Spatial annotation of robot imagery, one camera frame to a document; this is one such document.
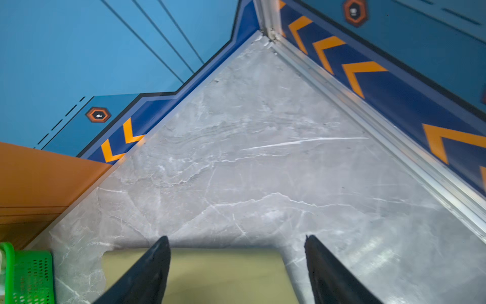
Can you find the olive green skirt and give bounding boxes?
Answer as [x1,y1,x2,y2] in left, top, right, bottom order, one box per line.
[102,247,298,303]

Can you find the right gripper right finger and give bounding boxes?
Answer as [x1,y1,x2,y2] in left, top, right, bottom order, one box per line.
[305,235,381,304]

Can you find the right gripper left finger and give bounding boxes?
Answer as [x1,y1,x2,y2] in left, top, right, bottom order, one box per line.
[95,236,171,304]

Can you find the green plastic basket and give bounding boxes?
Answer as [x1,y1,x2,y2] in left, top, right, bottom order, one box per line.
[1,242,56,304]

